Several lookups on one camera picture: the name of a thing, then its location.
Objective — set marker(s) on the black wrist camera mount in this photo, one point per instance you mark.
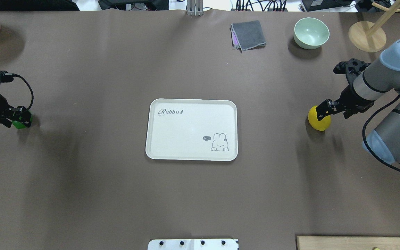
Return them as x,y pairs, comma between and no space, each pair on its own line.
351,69

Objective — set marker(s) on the grey folded cloth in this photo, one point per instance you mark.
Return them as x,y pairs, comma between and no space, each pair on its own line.
247,35

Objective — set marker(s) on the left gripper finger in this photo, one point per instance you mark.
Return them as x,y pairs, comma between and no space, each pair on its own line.
20,113

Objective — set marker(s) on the wooden mug tree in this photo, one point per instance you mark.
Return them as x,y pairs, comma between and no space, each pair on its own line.
368,36

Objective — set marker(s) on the aluminium frame post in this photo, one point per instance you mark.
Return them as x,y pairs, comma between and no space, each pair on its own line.
194,7

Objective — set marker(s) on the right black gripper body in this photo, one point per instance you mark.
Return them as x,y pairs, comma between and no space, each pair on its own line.
353,99

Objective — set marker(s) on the mint green bowl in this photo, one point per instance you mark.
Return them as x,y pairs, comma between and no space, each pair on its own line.
310,33

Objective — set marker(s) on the yellow lemon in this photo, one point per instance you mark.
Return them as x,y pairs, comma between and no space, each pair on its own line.
320,125

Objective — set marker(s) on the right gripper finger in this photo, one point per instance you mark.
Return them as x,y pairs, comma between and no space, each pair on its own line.
326,108

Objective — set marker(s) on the cream rabbit tray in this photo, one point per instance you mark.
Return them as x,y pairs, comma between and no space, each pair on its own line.
192,129

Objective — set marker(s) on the green lime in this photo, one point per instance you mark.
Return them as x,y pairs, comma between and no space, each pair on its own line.
22,124

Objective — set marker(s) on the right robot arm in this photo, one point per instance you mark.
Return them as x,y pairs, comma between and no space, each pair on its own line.
367,82

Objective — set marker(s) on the wooden cutting board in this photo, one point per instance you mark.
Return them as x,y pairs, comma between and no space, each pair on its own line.
347,243

